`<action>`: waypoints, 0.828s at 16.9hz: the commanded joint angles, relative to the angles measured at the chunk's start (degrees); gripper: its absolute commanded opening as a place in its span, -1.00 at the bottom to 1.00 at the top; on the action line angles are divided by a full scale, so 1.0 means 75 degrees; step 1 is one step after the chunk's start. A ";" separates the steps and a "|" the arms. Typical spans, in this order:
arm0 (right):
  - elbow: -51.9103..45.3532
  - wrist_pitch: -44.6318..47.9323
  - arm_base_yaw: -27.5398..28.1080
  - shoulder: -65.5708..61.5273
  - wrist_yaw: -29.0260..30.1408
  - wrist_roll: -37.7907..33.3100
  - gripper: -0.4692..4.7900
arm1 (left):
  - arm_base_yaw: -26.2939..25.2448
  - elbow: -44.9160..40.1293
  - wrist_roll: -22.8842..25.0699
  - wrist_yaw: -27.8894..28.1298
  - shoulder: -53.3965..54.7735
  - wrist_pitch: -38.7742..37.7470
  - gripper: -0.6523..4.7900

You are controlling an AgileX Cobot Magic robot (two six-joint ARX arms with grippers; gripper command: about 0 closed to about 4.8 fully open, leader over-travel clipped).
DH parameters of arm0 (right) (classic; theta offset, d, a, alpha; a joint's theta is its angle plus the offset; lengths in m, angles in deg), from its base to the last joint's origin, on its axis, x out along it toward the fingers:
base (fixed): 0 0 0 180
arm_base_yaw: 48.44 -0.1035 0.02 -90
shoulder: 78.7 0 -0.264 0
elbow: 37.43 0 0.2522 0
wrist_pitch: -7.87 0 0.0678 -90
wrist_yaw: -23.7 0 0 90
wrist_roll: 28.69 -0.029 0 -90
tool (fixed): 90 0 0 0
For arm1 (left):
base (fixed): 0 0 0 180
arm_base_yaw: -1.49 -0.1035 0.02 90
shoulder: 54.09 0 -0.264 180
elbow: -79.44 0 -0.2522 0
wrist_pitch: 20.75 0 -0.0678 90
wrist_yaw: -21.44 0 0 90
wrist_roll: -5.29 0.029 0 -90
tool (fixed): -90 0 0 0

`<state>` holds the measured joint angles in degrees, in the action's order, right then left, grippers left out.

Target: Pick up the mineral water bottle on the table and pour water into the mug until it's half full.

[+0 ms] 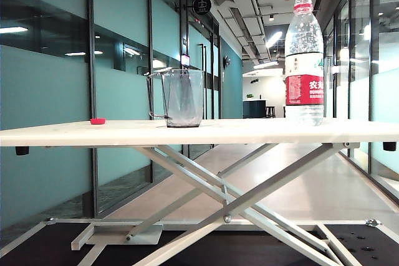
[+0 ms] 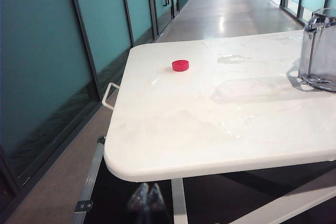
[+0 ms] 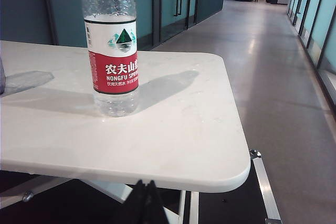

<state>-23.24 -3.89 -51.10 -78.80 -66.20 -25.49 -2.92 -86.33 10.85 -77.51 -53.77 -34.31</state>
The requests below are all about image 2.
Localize white table carry handle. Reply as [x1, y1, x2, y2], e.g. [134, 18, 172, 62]
[101, 82, 120, 111]

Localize clear glass mug metal handle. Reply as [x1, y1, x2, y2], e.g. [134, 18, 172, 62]
[297, 7, 336, 92]

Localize aluminium base frame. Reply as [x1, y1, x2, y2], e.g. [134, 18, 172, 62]
[71, 135, 107, 224]

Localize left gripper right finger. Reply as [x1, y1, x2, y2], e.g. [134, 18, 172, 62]
[148, 183, 165, 224]

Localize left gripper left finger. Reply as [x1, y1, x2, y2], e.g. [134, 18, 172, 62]
[128, 183, 150, 224]

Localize white scissor table legs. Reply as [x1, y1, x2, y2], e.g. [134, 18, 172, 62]
[170, 159, 336, 224]

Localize red bottle cap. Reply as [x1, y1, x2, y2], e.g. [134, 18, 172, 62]
[172, 60, 191, 72]

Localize black base platform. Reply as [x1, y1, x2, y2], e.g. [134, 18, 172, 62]
[86, 161, 336, 224]

